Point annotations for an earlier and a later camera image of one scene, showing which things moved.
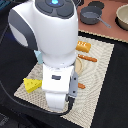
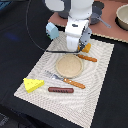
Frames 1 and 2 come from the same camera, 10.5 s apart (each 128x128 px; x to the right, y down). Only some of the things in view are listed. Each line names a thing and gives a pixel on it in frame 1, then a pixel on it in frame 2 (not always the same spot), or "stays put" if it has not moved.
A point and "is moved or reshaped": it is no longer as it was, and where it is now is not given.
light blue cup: (39, 56) is moved or reshaped
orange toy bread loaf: (83, 46) stays put
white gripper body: (59, 85) → (78, 34)
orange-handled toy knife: (87, 58) stays put
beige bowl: (121, 19) stays put
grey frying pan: (93, 14) stays put
